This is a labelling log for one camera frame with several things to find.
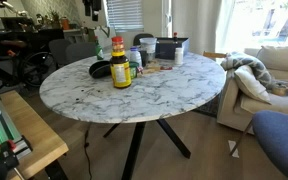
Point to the beige sofa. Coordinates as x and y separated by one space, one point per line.
284 106

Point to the wooden clothespin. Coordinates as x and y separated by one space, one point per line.
152 70

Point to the wooden spatula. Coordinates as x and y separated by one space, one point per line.
153 64

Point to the white curtain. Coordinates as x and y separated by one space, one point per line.
195 23

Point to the green glass bottle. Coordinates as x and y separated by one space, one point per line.
99 50

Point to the orange jar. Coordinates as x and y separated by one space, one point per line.
65 23

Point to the white bottle blue cap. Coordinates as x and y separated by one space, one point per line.
136 56

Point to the black table legs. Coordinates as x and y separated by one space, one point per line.
134 150

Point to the green-lid jar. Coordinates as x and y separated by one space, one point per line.
133 70

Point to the light wooden bench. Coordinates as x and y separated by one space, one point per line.
37 133

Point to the white pillow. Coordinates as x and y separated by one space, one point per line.
250 83

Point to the large dark yellow-lid bottle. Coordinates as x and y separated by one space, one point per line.
120 71

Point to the small red white packet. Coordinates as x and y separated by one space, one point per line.
166 68

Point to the grey office chair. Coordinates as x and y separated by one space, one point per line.
80 51
59 50

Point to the small red-lid container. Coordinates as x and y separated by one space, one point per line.
117 42

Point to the white pill bottle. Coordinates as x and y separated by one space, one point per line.
179 56

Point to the dark blue box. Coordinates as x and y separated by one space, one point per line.
166 49

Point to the clear plastic cup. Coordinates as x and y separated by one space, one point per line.
148 45

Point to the blue upholstered chair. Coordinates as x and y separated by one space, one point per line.
280 140

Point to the green grey clamp equipment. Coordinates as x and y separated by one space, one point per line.
4 146

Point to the white window blinds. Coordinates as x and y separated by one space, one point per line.
124 15

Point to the black bicycle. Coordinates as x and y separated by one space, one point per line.
34 68

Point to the dark chair backrest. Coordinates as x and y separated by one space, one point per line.
142 37

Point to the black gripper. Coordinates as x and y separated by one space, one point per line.
96 6

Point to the dark patterned rug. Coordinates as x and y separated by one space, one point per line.
210 107

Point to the white paper scrap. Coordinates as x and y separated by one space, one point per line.
234 148

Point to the wooden chair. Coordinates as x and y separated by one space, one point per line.
214 55

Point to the potted plant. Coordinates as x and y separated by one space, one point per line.
54 18

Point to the small dark red-cap bottle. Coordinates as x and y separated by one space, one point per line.
175 37

